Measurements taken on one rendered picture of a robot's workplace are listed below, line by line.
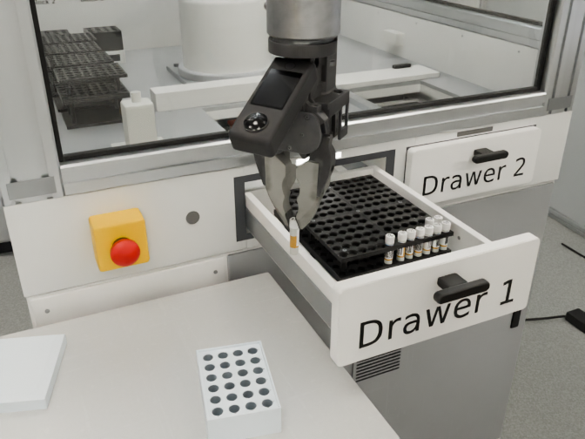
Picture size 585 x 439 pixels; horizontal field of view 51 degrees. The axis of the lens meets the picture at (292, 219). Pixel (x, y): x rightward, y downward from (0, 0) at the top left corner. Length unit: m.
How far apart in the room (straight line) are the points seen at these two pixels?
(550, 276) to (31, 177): 2.11
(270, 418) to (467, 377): 0.85
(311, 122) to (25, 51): 0.38
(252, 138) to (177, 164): 0.35
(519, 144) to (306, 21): 0.69
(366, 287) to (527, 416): 1.32
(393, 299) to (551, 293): 1.82
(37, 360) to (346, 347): 0.40
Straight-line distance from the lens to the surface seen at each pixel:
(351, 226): 0.87
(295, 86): 0.62
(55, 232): 0.93
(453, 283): 0.75
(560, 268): 2.70
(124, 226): 0.89
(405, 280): 0.73
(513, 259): 0.83
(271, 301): 0.96
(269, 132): 0.58
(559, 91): 1.29
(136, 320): 0.94
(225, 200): 0.96
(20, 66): 0.85
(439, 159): 1.12
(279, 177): 0.69
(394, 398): 1.41
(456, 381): 1.50
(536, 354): 2.20
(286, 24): 0.62
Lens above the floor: 1.31
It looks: 27 degrees down
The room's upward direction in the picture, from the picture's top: straight up
